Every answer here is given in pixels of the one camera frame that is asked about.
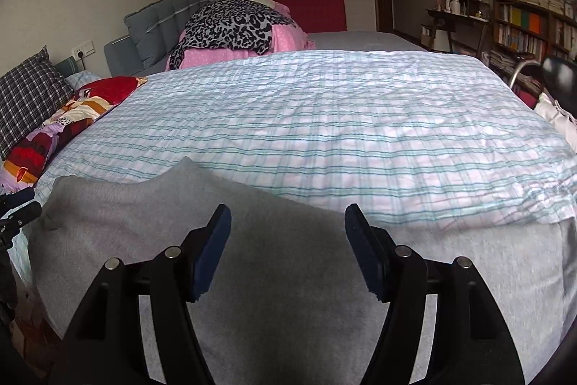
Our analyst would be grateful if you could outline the grey padded headboard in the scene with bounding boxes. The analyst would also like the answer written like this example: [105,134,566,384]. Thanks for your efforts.
[103,0,224,78]

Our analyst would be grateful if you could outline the wooden desk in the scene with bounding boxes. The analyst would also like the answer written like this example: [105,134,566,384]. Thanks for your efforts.
[421,8,492,52]

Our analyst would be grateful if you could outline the striped bed sheet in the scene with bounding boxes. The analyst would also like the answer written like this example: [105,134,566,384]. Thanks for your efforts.
[9,49,577,277]

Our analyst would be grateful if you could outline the black chair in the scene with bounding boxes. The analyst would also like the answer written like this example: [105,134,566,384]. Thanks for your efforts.
[509,55,577,115]

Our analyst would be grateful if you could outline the light blue pillow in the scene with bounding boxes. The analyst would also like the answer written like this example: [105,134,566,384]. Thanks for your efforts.
[65,70,103,90]

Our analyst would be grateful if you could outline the leopard print blanket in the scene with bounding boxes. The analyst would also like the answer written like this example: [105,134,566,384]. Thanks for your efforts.
[169,0,289,70]

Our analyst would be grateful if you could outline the red floral quilt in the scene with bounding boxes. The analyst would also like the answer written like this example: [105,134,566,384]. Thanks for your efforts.
[0,75,149,192]

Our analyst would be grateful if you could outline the white bag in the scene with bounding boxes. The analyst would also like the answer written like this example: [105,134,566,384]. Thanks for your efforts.
[534,92,577,153]

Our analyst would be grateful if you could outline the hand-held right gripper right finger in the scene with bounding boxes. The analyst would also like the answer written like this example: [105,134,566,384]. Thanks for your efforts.
[345,204,526,385]

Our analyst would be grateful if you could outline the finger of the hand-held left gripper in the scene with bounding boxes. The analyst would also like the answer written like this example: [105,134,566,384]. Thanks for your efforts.
[0,201,43,232]
[0,187,36,207]

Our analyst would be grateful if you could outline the pink quilt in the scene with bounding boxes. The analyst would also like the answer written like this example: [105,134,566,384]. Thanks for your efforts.
[166,1,316,72]

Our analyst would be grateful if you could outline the plaid pillow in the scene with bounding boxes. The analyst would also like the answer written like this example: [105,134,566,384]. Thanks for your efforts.
[0,46,74,160]

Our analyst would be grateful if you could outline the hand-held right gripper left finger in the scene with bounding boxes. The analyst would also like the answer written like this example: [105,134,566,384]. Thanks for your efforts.
[47,204,233,385]

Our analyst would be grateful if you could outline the grey pants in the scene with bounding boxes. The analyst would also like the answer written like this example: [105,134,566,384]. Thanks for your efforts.
[28,157,564,385]

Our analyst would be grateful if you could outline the teal striped pillow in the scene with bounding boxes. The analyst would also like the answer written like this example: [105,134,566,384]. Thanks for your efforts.
[54,56,81,78]

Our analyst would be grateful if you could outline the wooden bookshelf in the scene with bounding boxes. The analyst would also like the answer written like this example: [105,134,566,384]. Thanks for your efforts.
[489,0,577,97]

